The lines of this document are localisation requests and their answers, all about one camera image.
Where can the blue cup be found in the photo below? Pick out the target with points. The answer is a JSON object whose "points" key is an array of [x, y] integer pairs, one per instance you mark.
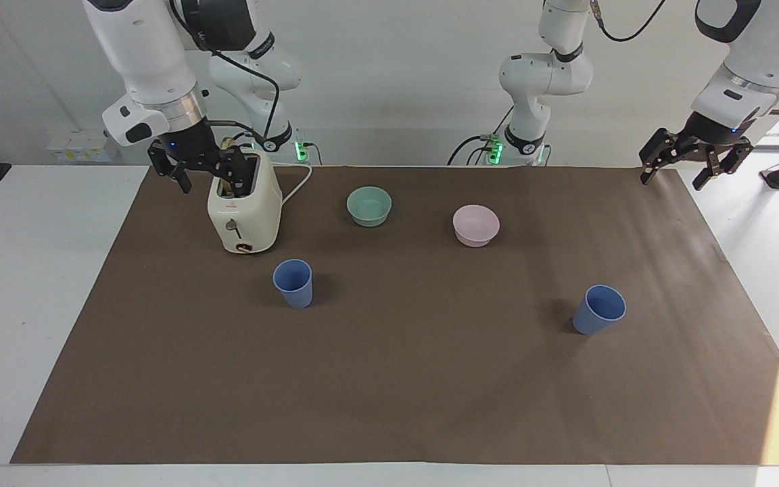
{"points": [[295, 287], [596, 314]]}

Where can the cream toaster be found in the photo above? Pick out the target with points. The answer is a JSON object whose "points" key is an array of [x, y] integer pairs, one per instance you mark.
{"points": [[254, 216]]}

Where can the green bowl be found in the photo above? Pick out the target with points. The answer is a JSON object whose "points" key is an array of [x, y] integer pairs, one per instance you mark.
{"points": [[369, 208]]}

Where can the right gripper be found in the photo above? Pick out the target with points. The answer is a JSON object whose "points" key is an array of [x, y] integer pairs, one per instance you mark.
{"points": [[197, 145]]}

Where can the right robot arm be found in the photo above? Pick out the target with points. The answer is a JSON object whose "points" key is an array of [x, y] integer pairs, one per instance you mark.
{"points": [[139, 47]]}

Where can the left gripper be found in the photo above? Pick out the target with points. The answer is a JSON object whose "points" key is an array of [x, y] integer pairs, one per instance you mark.
{"points": [[711, 135]]}

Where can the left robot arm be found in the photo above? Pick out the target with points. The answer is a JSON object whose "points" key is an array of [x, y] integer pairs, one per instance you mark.
{"points": [[541, 78]]}

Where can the pink bowl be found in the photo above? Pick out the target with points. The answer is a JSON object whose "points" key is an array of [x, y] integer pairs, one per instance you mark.
{"points": [[476, 226]]}

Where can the white wall socket strip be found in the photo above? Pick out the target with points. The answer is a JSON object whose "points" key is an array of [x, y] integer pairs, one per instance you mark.
{"points": [[82, 149]]}

